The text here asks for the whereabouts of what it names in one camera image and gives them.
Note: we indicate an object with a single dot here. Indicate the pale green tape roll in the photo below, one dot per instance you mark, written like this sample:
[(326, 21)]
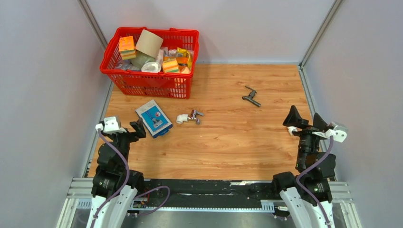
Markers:
[(141, 59)]

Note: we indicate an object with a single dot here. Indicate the brown cardboard tape roll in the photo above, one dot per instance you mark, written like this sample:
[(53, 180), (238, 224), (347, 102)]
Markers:
[(149, 43)]

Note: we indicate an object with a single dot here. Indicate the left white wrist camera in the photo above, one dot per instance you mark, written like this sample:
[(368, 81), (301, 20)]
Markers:
[(110, 125)]

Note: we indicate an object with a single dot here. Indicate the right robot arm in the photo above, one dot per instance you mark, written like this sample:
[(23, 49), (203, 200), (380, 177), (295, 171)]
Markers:
[(308, 195)]

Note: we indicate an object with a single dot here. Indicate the chrome faucet with white elbow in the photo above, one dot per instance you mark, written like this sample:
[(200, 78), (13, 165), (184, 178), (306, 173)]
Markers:
[(193, 116)]

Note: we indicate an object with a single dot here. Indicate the blue razor package box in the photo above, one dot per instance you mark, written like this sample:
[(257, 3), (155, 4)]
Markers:
[(154, 119)]

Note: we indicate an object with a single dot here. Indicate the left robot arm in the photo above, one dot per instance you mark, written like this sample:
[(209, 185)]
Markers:
[(114, 185)]

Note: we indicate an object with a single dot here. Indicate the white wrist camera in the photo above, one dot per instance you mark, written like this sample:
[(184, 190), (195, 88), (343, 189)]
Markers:
[(110, 125), (338, 131)]

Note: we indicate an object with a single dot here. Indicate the yellow snack packet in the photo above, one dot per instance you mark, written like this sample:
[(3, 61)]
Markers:
[(184, 57)]

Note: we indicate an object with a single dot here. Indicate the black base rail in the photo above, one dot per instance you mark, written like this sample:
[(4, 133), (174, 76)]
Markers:
[(210, 194)]

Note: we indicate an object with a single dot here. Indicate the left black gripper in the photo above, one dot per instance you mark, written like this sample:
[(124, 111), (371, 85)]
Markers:
[(139, 128)]

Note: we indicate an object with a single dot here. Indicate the dark grey metal faucet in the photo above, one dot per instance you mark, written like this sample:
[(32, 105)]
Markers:
[(251, 96)]

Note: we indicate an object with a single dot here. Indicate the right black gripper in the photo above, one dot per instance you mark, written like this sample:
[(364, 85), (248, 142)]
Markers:
[(293, 119)]

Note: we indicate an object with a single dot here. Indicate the white tape roll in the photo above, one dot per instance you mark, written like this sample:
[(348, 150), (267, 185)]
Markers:
[(151, 67)]

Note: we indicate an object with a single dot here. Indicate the orange striped sponge block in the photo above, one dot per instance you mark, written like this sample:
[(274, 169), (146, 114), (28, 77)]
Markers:
[(170, 66)]

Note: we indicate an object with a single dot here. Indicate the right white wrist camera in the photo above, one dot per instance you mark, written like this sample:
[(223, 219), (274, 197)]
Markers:
[(338, 131)]

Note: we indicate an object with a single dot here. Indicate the red plastic shopping basket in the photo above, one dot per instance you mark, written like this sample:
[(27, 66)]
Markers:
[(174, 85)]

